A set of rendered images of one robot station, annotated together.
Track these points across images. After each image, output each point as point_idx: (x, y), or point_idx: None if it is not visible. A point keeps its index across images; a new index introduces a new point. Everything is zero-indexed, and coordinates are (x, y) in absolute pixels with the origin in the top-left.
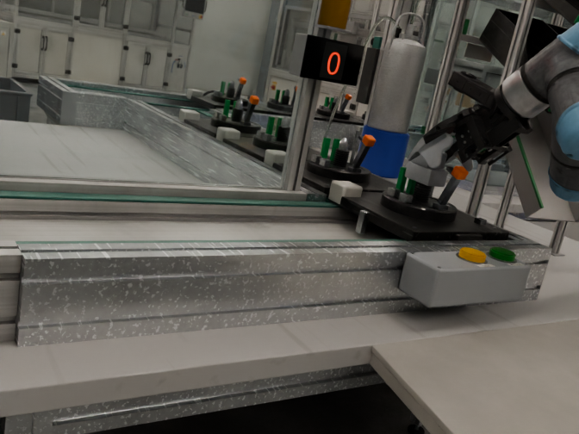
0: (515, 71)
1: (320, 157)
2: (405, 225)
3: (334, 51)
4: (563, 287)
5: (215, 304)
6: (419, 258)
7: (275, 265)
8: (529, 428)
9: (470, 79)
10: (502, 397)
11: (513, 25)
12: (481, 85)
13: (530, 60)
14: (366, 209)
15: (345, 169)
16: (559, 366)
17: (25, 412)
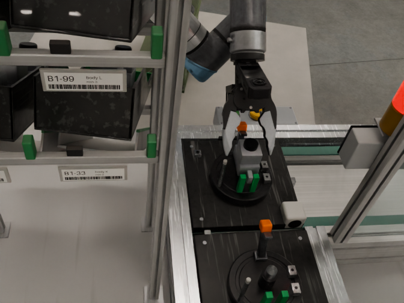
0: (262, 36)
1: (293, 283)
2: (278, 149)
3: None
4: (102, 165)
5: None
6: (295, 117)
7: None
8: (279, 81)
9: (263, 77)
10: (276, 93)
11: (142, 74)
12: (260, 71)
13: (264, 22)
14: (291, 180)
15: (267, 265)
16: (224, 101)
17: None
